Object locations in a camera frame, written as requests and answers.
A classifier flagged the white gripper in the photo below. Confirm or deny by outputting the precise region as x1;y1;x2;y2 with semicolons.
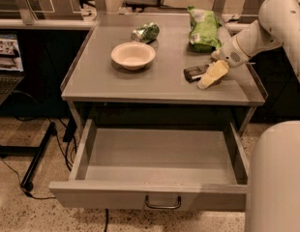
197;37;249;90

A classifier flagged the black desk leg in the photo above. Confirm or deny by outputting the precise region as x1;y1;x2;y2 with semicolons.
20;122;56;192

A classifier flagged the open grey top drawer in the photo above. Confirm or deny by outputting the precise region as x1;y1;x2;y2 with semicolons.
49;120;249;212

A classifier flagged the green chip bag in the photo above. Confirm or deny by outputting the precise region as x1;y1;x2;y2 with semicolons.
188;6;222;53

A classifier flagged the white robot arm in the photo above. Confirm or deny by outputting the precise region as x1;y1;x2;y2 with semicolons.
197;0;300;232

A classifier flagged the laptop computer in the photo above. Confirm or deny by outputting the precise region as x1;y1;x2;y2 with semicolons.
0;31;25;105

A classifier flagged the grey metal cabinet table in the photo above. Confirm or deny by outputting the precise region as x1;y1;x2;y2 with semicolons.
62;14;266;130

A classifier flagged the dark chocolate rxbar wrapper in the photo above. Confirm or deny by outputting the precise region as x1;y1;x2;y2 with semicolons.
184;64;209;83

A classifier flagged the crushed green soda can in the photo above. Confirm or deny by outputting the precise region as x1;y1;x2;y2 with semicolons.
131;22;160;44

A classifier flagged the black cable under drawer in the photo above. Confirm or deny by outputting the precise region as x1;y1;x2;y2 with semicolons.
103;208;110;232

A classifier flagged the metal drawer handle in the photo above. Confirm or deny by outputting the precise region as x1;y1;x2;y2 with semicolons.
144;195;182;210

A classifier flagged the black floor cable left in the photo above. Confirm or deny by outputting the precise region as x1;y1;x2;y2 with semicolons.
0;138;57;201

